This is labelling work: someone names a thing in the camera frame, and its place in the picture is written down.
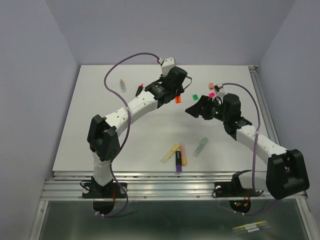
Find black highlighter pink tip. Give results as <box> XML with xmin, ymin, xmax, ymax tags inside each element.
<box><xmin>135</xmin><ymin>84</ymin><xmax>144</xmax><ymax>97</ymax></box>

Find aluminium rail right side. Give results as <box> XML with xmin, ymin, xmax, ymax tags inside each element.
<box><xmin>248</xmin><ymin>65</ymin><xmax>280</xmax><ymax>145</ymax></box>

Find aluminium rail frame front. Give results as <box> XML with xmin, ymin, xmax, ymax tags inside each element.
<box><xmin>41</xmin><ymin>171</ymin><xmax>308</xmax><ymax>201</ymax></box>

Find pastel orange yellow highlighter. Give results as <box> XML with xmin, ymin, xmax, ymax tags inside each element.
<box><xmin>179</xmin><ymin>143</ymin><xmax>187</xmax><ymax>166</ymax></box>

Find black highlighter purple cap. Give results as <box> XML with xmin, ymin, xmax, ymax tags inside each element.
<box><xmin>175</xmin><ymin>150</ymin><xmax>182</xmax><ymax>173</ymax></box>

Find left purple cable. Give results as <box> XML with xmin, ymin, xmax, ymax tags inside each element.
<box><xmin>96</xmin><ymin>52</ymin><xmax>163</xmax><ymax>218</ymax></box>

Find black highlighter orange cap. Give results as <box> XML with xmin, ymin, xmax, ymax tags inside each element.
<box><xmin>175</xmin><ymin>95</ymin><xmax>182</xmax><ymax>104</ymax></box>

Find green pen cap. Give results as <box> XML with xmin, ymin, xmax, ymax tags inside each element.
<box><xmin>192</xmin><ymin>94</ymin><xmax>199</xmax><ymax>100</ymax></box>

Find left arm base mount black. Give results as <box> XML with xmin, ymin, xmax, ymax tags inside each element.
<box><xmin>79</xmin><ymin>177</ymin><xmax>129</xmax><ymax>218</ymax></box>

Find pink pen cap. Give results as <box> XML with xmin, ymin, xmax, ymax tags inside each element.
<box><xmin>208</xmin><ymin>92</ymin><xmax>216</xmax><ymax>98</ymax></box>

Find orange pen cap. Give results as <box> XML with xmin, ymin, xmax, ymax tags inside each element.
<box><xmin>208</xmin><ymin>83</ymin><xmax>214</xmax><ymax>90</ymax></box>

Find clear marker orange tip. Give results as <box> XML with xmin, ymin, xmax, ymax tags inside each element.
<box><xmin>119</xmin><ymin>79</ymin><xmax>127</xmax><ymax>93</ymax></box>

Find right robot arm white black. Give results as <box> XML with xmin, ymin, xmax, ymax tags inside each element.
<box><xmin>185</xmin><ymin>93</ymin><xmax>310</xmax><ymax>200</ymax></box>

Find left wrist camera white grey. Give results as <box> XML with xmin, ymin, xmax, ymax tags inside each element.
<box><xmin>160</xmin><ymin>56</ymin><xmax>176</xmax><ymax>77</ymax></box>

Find pastel green highlighter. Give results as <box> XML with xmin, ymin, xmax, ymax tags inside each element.
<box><xmin>192</xmin><ymin>137</ymin><xmax>209</xmax><ymax>157</ymax></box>

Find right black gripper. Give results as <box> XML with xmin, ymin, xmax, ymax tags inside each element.
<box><xmin>184</xmin><ymin>95</ymin><xmax>229</xmax><ymax>122</ymax></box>

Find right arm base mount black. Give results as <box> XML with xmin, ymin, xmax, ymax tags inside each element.
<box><xmin>212</xmin><ymin>170</ymin><xmax>263</xmax><ymax>215</ymax></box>

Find pens on lower shelf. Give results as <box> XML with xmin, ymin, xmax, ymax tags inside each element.
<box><xmin>232</xmin><ymin>220</ymin><xmax>270</xmax><ymax>235</ymax></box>

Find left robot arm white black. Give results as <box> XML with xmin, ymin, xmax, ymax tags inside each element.
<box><xmin>87</xmin><ymin>66</ymin><xmax>188</xmax><ymax>197</ymax></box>

